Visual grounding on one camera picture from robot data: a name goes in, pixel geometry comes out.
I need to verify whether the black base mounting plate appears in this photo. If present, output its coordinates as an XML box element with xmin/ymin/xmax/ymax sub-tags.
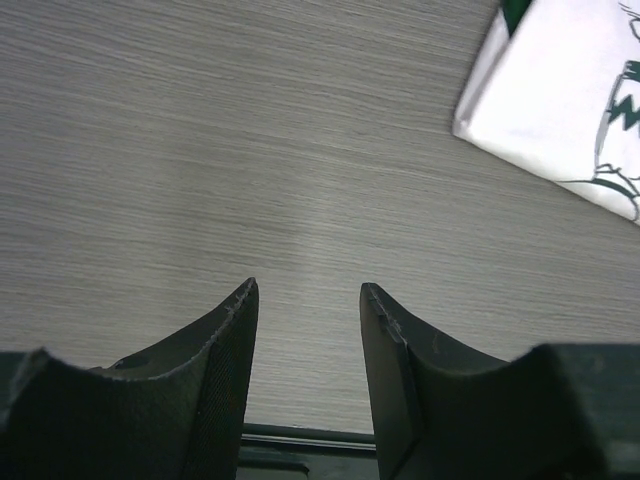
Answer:
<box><xmin>236</xmin><ymin>423</ymin><xmax>380</xmax><ymax>480</ymax></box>

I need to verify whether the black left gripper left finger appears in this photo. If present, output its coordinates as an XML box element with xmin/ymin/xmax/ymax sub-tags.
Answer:
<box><xmin>1</xmin><ymin>279</ymin><xmax>259</xmax><ymax>479</ymax></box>

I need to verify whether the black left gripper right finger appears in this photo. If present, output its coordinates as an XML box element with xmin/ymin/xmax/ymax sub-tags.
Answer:
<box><xmin>360</xmin><ymin>283</ymin><xmax>639</xmax><ymax>479</ymax></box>

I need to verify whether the white and green t-shirt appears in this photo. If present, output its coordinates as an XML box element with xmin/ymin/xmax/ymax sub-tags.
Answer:
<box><xmin>452</xmin><ymin>1</ymin><xmax>639</xmax><ymax>223</ymax></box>

